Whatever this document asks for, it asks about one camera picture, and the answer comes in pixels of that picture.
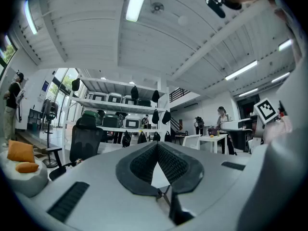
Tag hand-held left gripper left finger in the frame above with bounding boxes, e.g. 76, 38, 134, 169
26, 141, 174, 231

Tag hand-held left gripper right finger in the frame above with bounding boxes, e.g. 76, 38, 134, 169
157, 141, 251, 228

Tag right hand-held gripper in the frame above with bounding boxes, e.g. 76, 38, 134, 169
220, 98, 277, 154

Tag person's right forearm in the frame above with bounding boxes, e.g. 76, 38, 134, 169
263, 115, 293, 146

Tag ceiling tube light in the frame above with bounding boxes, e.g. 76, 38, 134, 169
271, 72, 291, 84
278, 38, 293, 51
23, 0, 39, 35
238, 88, 258, 97
125, 0, 152, 23
225, 60, 258, 81

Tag white plastic chair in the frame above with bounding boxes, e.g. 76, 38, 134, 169
182, 134, 202, 151

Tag black mesh office chair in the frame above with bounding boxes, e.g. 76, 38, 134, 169
47, 116, 104, 181

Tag black standing fan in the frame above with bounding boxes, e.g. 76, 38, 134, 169
40, 111, 59, 168

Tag black stair railing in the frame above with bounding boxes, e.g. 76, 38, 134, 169
169, 87, 191, 103

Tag white beanbag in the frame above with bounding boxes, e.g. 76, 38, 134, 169
0, 150, 49, 199

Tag small orange cushion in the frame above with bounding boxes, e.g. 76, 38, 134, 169
15, 162, 40, 174

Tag green storage case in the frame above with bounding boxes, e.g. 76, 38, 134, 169
82, 110, 102, 127

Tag flat brown cardboard boxes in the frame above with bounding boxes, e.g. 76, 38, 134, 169
14, 130, 49, 155

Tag large orange cushion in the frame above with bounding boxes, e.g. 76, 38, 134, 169
6, 140, 36, 164

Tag black low cabinet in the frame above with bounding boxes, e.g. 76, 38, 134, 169
27, 108, 43, 131

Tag white metal shelf rack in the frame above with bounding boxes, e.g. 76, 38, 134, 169
63, 75, 170, 160

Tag round ceiling fan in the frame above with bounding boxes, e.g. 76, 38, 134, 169
150, 1, 165, 14

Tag window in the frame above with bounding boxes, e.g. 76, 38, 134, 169
0, 34, 18, 68

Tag black head camera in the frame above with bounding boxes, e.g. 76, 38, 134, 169
205, 0, 227, 19

